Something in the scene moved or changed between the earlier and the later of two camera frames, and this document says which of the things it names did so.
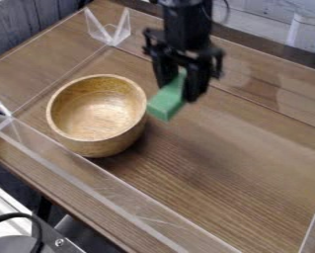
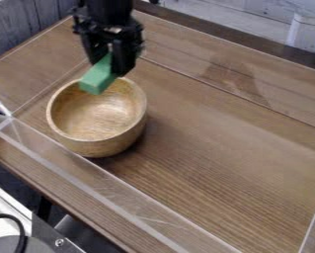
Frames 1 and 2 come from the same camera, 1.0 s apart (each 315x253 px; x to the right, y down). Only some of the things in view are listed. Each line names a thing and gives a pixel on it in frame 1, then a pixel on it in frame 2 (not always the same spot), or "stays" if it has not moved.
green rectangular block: [168, 97] → [99, 76]
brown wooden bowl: [95, 113] stays
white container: [306, 30] stays
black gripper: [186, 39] → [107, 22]
